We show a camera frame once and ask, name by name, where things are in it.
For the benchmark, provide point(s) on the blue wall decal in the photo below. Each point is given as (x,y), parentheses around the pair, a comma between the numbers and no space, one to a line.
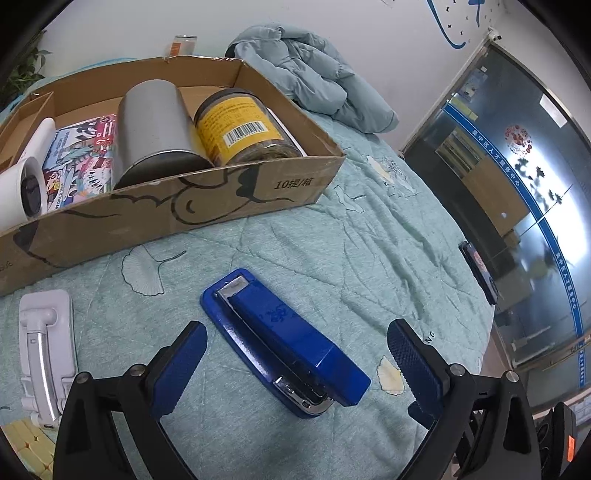
(455,32)

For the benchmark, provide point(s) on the teal padded jacket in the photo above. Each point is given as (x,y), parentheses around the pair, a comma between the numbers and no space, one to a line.
(314,74)

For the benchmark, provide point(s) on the black object orange label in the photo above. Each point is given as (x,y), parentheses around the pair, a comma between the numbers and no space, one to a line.
(561,438)

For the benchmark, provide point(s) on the yellow label clear jar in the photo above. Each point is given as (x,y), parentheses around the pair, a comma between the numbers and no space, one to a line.
(240,129)

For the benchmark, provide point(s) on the white security camera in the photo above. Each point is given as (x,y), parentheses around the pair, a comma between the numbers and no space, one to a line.
(494,34)

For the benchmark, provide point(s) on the glass door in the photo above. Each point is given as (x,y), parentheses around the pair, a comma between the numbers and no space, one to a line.
(508,184)

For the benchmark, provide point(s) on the cardboard box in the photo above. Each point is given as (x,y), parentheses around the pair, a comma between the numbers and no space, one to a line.
(207,198)

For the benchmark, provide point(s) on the colourful printed book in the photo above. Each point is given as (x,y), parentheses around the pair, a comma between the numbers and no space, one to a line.
(78,161)

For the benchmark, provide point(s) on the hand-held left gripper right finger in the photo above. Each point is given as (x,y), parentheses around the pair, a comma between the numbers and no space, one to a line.
(415,369)

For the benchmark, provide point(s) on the glass jar orange label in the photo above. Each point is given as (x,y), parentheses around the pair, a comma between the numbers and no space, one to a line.
(182,46)

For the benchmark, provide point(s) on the black smartphone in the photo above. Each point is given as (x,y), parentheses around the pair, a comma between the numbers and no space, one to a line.
(480,272)

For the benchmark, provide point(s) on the white cylindrical device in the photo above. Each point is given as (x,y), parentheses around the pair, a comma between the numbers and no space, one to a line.
(34,143)

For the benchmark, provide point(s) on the green potted plant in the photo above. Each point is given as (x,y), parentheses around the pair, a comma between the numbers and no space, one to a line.
(23,78)

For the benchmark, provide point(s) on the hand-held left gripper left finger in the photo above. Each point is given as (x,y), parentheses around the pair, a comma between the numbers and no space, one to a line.
(180,369)

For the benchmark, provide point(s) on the teal leaf print blanket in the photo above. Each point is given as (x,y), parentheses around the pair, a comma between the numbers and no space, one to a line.
(369,230)

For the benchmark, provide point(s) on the pale yellow puzzle cube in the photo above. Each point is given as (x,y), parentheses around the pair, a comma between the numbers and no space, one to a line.
(27,447)

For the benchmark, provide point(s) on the white phone stand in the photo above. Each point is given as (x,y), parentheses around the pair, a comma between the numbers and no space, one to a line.
(60,323)

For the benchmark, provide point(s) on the blue stapler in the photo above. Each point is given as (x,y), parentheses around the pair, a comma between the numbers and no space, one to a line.
(295,341)

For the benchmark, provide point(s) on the silver metal tin can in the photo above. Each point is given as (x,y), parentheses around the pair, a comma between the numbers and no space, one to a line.
(152,124)

